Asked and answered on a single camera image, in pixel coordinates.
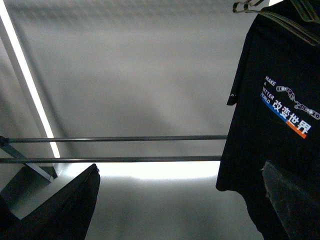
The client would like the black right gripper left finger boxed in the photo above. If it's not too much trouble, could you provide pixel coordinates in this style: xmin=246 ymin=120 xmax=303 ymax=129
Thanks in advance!
xmin=0 ymin=164 xmax=101 ymax=240

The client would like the lower grey horizontal rod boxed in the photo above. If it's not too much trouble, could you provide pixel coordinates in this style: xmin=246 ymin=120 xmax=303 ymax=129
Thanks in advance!
xmin=0 ymin=155 xmax=221 ymax=164

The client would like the grey horizontal rod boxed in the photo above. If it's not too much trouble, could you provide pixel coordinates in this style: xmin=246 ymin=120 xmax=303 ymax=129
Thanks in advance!
xmin=0 ymin=135 xmax=228 ymax=144
xmin=0 ymin=155 xmax=221 ymax=164

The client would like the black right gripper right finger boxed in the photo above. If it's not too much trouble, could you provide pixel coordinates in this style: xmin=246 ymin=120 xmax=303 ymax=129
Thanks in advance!
xmin=262 ymin=161 xmax=320 ymax=240

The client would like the grey diagonal rack leg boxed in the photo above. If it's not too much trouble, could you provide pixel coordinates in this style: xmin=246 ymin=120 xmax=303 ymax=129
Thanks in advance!
xmin=0 ymin=136 xmax=55 ymax=182

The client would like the upper grey horizontal rod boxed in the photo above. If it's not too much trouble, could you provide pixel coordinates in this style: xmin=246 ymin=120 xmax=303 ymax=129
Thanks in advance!
xmin=0 ymin=135 xmax=228 ymax=144

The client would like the black printed hanging t-shirt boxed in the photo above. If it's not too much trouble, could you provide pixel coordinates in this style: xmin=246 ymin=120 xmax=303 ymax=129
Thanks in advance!
xmin=216 ymin=0 xmax=320 ymax=240

